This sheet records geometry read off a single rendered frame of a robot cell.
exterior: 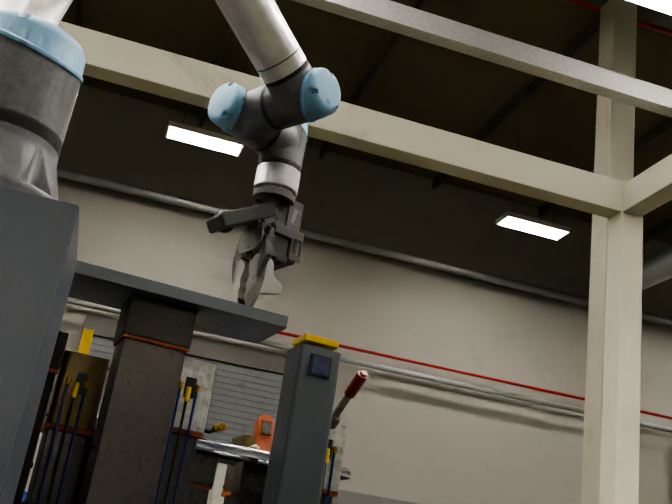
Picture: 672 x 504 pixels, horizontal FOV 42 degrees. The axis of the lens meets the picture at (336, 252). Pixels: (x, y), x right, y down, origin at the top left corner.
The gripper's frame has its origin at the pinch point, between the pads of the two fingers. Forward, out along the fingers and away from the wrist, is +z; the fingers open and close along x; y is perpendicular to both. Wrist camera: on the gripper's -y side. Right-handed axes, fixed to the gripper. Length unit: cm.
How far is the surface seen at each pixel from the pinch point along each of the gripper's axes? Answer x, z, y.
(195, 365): 11.9, 9.0, 0.5
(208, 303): -5.2, 3.7, -8.7
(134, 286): -2.4, 4.1, -19.4
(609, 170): 372, -407, 626
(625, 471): 180, -47, 378
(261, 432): 38, 12, 33
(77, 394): 17.3, 17.6, -16.0
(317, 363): -7.4, 7.7, 11.1
